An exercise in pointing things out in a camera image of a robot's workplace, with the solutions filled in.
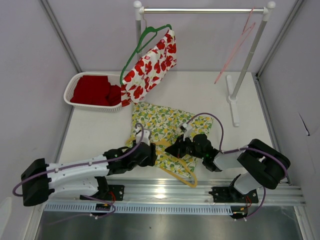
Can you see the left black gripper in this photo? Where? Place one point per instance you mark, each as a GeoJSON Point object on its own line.
{"type": "Point", "coordinates": [150, 160]}

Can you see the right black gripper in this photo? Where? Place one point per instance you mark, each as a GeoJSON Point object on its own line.
{"type": "Point", "coordinates": [177, 149]}

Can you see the yellow hanger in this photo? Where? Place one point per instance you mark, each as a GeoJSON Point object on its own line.
{"type": "Point", "coordinates": [181, 169]}

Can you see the lemon print cloth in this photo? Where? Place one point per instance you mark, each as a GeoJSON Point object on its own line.
{"type": "Point", "coordinates": [164, 124]}

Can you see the red poppy floral skirt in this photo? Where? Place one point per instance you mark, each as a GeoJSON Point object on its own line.
{"type": "Point", "coordinates": [149, 70]}

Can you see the green hanger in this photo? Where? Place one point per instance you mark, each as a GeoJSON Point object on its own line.
{"type": "Point", "coordinates": [139, 12]}

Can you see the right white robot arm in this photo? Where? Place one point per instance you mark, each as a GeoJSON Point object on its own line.
{"type": "Point", "coordinates": [265, 166]}

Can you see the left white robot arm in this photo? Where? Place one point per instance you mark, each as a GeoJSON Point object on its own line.
{"type": "Point", "coordinates": [82, 179]}

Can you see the pink hanger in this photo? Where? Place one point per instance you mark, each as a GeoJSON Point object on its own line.
{"type": "Point", "coordinates": [247, 29]}

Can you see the red folded cloth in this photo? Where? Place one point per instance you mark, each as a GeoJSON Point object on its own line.
{"type": "Point", "coordinates": [96, 90]}

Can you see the white perforated plastic basket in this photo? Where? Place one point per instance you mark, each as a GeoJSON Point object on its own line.
{"type": "Point", "coordinates": [68, 93]}

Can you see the white clothes rack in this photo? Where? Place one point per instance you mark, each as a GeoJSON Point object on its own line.
{"type": "Point", "coordinates": [205, 37]}

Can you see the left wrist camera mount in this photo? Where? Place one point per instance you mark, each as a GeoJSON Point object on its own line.
{"type": "Point", "coordinates": [143, 136]}

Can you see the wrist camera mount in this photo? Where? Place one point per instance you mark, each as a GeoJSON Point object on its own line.
{"type": "Point", "coordinates": [143, 136]}
{"type": "Point", "coordinates": [186, 129]}

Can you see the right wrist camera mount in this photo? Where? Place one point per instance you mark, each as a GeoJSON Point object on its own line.
{"type": "Point", "coordinates": [186, 129]}

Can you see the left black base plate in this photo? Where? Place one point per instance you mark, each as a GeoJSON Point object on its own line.
{"type": "Point", "coordinates": [115, 192]}

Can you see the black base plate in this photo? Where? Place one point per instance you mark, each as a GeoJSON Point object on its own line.
{"type": "Point", "coordinates": [224, 194]}
{"type": "Point", "coordinates": [115, 192]}

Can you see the aluminium mounting rail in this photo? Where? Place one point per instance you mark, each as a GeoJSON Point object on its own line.
{"type": "Point", "coordinates": [172, 191]}

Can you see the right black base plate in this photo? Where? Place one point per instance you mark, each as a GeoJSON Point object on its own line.
{"type": "Point", "coordinates": [224, 194]}

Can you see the white slotted cable duct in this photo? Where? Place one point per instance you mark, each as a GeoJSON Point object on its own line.
{"type": "Point", "coordinates": [139, 208]}

